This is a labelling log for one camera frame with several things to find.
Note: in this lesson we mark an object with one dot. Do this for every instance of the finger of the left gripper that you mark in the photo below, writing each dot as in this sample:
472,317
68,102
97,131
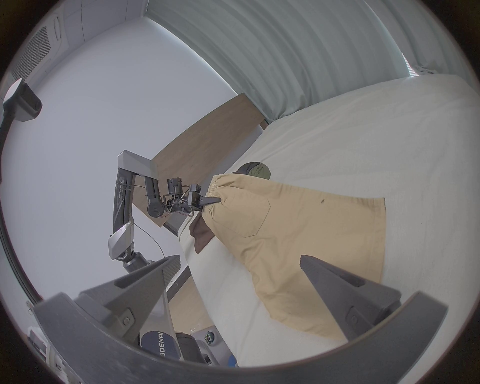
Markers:
210,201

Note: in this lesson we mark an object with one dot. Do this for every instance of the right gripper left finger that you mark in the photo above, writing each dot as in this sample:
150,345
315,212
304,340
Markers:
138,296

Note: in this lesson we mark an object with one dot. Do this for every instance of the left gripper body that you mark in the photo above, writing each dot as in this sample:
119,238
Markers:
193,204

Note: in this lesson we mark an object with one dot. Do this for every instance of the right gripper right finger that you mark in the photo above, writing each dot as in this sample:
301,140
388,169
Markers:
348,300

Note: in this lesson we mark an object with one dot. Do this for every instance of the tan shorts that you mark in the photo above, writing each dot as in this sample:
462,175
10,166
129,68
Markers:
300,232

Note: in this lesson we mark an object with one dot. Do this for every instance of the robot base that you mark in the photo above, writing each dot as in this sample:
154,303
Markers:
157,337

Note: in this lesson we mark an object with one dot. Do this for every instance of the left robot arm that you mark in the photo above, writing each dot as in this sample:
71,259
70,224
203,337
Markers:
123,195

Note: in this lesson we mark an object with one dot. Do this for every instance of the bed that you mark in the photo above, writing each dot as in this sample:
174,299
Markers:
337,142

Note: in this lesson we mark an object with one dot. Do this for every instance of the brown garment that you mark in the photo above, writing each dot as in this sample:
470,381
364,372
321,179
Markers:
200,236

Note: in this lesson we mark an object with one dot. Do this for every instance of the black garment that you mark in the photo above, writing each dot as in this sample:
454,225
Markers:
243,168

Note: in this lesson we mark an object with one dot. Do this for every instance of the pale green curtain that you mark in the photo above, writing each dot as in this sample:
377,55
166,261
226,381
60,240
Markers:
431,37
281,48

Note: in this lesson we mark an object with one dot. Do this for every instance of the window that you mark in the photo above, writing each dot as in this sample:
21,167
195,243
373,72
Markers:
410,67

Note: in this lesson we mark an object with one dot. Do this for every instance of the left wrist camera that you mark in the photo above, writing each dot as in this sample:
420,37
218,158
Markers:
195,188

